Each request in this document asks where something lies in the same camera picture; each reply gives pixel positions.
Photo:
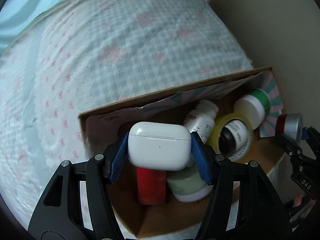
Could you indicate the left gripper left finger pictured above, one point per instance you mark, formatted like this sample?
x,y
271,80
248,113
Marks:
x,y
75,203

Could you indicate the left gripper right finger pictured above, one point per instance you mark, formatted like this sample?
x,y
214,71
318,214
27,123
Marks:
x,y
261,213

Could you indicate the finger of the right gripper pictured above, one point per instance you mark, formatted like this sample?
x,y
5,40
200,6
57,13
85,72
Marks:
x,y
290,148
312,137

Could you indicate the large white lid green jar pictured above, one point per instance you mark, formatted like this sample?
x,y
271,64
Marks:
x,y
255,106

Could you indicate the black lid white jar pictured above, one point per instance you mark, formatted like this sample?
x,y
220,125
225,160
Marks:
x,y
233,136

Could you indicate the green label white jar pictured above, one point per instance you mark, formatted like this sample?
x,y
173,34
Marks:
x,y
187,185

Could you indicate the yellow packing tape roll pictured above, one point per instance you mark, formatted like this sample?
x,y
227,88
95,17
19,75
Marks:
x,y
213,139

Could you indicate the red rectangular box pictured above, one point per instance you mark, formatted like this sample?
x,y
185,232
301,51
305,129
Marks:
x,y
151,186

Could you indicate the cardboard box with pink lining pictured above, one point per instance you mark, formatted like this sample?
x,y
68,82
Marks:
x,y
104,125

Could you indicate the white pill bottle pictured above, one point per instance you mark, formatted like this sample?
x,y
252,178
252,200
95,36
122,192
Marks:
x,y
202,119

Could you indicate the white earbuds case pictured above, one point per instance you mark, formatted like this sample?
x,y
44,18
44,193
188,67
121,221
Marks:
x,y
158,146

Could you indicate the person's right hand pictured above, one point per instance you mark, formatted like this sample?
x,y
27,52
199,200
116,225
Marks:
x,y
298,199

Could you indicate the checkered floral bed sheet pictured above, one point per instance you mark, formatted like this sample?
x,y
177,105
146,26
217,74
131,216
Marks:
x,y
84,54

